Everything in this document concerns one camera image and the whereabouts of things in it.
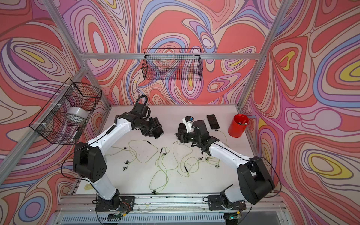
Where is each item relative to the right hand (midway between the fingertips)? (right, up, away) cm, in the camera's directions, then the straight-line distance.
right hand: (177, 138), depth 83 cm
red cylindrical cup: (+40, +7, +8) cm, 41 cm away
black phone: (+3, +5, +25) cm, 25 cm away
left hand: (-10, +6, +4) cm, 12 cm away
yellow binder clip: (-51, -27, -5) cm, 58 cm away
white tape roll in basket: (-51, +14, -11) cm, 54 cm away
